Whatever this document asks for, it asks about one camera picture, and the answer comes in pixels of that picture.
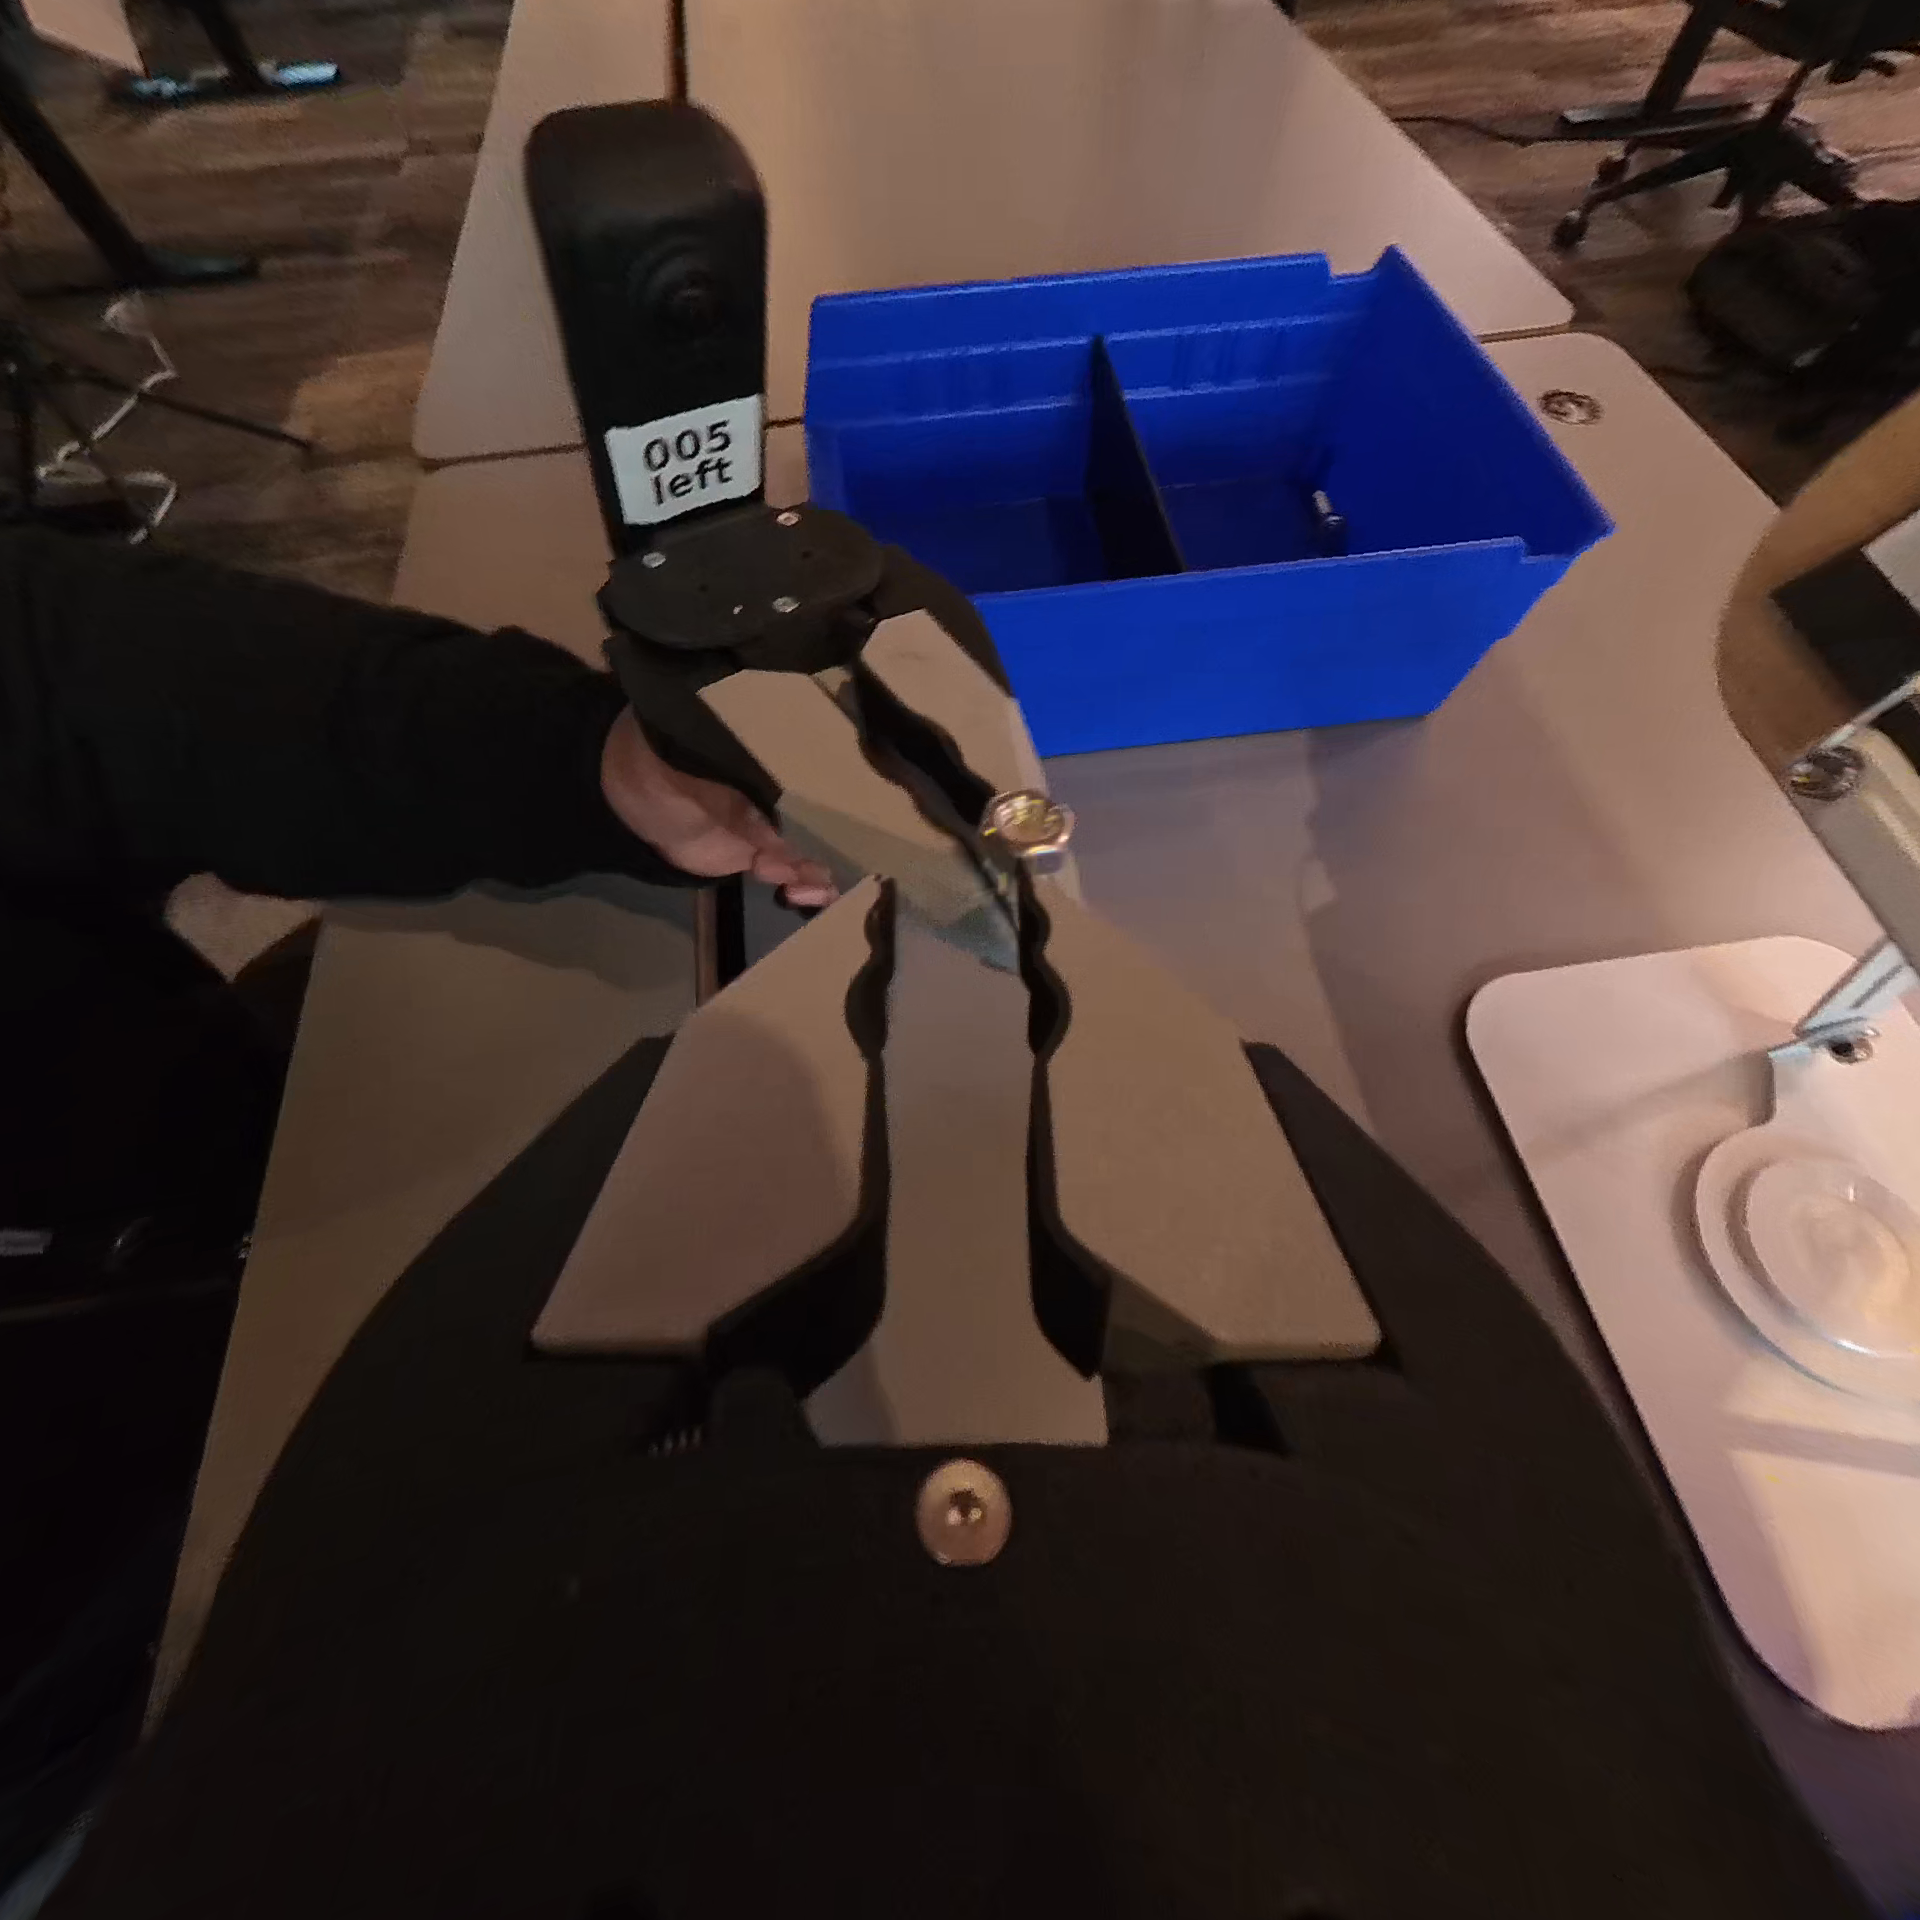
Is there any white cable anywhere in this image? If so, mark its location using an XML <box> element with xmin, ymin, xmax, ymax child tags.
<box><xmin>29</xmin><ymin>293</ymin><xmax>183</xmax><ymax>543</ymax></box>

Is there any person's left hand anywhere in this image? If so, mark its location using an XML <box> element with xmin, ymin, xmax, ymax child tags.
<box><xmin>599</xmin><ymin>707</ymin><xmax>842</xmax><ymax>911</ymax></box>

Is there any black desk leg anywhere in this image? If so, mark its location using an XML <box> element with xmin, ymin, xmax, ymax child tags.
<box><xmin>0</xmin><ymin>37</ymin><xmax>260</xmax><ymax>290</ymax></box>

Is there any white wooden document stand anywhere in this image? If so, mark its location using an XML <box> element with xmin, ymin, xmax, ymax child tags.
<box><xmin>1468</xmin><ymin>397</ymin><xmax>1920</xmax><ymax>1729</ymax></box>

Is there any black office chair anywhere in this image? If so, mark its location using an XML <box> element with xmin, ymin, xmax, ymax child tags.
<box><xmin>1553</xmin><ymin>0</ymin><xmax>1920</xmax><ymax>253</ymax></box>

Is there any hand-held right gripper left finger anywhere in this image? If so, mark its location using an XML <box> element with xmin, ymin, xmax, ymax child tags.
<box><xmin>529</xmin><ymin>878</ymin><xmax>896</xmax><ymax>1397</ymax></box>

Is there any person's black clothing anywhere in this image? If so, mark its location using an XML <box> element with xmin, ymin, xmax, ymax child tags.
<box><xmin>0</xmin><ymin>883</ymin><xmax>324</xmax><ymax>1875</ymax></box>

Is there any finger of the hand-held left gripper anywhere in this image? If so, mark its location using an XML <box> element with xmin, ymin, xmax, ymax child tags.
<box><xmin>832</xmin><ymin>616</ymin><xmax>1057</xmax><ymax>840</ymax></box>
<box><xmin>709</xmin><ymin>672</ymin><xmax>1019</xmax><ymax>968</ymax></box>

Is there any blue plastic bin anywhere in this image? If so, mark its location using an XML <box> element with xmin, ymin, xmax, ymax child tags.
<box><xmin>808</xmin><ymin>247</ymin><xmax>1618</xmax><ymax>759</ymax></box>

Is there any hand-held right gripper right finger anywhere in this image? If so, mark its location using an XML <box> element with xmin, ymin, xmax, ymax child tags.
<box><xmin>1019</xmin><ymin>883</ymin><xmax>1383</xmax><ymax>1383</ymax></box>

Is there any person's left forearm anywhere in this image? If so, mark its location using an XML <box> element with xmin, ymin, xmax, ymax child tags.
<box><xmin>0</xmin><ymin>526</ymin><xmax>671</xmax><ymax>909</ymax></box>

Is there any silver hex nut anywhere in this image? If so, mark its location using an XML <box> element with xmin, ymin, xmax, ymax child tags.
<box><xmin>984</xmin><ymin>790</ymin><xmax>1080</xmax><ymax>872</ymax></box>

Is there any black bag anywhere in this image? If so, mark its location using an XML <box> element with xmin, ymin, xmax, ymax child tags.
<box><xmin>1687</xmin><ymin>194</ymin><xmax>1920</xmax><ymax>384</ymax></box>

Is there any black bin divider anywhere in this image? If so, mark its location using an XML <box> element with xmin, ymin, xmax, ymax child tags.
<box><xmin>1084</xmin><ymin>335</ymin><xmax>1191</xmax><ymax>578</ymax></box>

